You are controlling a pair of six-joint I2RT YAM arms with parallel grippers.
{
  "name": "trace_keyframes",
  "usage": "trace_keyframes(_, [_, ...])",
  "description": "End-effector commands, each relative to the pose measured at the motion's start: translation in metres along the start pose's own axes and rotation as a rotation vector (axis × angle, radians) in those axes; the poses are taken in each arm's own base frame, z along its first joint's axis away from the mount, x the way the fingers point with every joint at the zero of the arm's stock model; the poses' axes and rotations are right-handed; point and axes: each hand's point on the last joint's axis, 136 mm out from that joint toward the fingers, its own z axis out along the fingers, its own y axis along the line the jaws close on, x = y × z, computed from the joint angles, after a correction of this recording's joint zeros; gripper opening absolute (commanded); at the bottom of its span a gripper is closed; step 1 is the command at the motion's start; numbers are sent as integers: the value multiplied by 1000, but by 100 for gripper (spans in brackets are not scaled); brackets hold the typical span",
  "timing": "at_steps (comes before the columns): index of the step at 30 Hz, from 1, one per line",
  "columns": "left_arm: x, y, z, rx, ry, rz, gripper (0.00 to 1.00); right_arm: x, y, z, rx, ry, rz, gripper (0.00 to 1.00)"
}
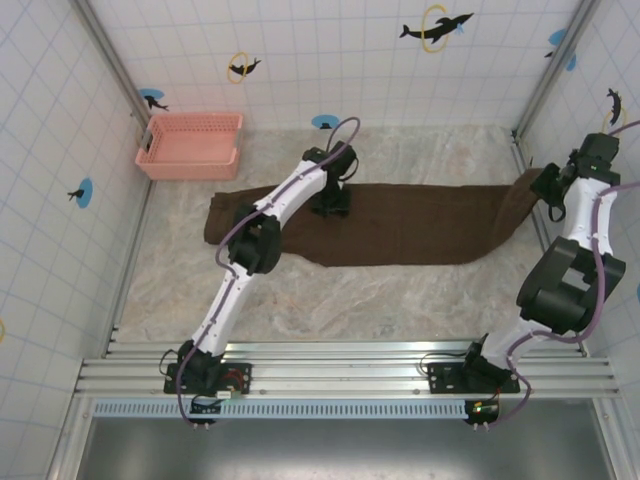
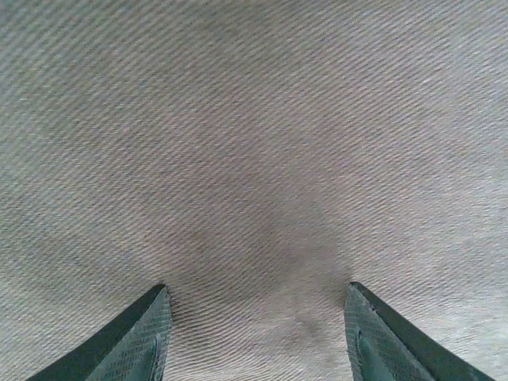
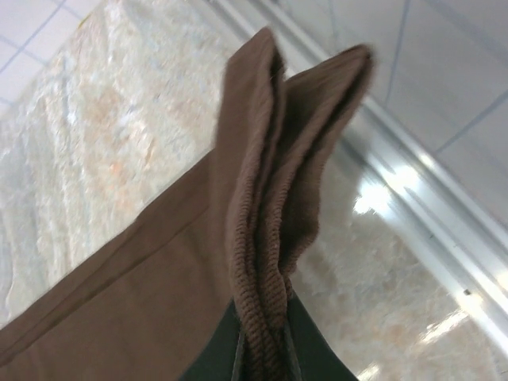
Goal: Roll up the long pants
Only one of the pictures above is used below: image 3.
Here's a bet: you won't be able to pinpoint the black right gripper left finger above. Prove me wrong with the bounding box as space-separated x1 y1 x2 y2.
178 308 244 381

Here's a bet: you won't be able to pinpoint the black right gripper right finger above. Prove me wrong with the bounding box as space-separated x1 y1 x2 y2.
283 295 358 381

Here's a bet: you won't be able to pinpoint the brown long pants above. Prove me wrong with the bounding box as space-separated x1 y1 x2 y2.
0 33 378 381

